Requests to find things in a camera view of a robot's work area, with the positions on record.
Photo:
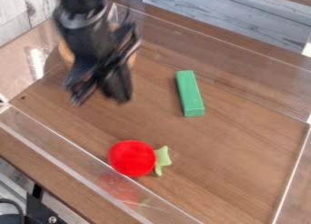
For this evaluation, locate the wooden bowl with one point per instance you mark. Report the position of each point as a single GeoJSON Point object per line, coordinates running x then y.
{"type": "Point", "coordinates": [68, 56]}

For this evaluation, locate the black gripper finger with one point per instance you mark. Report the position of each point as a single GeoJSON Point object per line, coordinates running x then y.
{"type": "Point", "coordinates": [80, 83]}
{"type": "Point", "coordinates": [115, 83]}

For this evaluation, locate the black clamp bracket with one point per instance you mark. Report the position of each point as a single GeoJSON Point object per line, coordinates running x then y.
{"type": "Point", "coordinates": [38, 212]}

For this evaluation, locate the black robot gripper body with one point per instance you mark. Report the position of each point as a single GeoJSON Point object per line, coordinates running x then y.
{"type": "Point", "coordinates": [102, 45]}

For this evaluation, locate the clear acrylic table barrier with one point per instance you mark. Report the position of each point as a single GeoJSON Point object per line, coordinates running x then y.
{"type": "Point", "coordinates": [241, 158]}

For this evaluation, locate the green rectangular block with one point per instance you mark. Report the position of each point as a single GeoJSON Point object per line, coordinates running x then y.
{"type": "Point", "coordinates": [190, 94]}

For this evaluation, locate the red plush tomato toy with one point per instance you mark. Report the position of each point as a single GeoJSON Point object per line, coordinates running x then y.
{"type": "Point", "coordinates": [134, 158]}

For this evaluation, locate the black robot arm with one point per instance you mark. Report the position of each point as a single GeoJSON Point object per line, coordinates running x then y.
{"type": "Point", "coordinates": [79, 1]}

